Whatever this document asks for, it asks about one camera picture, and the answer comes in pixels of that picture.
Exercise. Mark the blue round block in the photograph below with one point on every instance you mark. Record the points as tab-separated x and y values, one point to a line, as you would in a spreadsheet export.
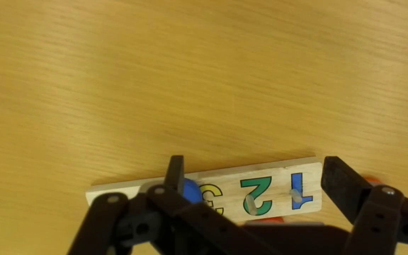
190	191

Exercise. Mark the orange round block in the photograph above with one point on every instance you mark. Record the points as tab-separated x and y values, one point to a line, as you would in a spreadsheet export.
371	179
269	220

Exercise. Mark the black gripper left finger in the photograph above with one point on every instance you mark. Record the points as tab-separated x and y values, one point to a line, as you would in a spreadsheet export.
184	221

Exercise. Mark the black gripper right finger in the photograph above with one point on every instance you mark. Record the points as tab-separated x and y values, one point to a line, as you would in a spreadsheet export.
378	217

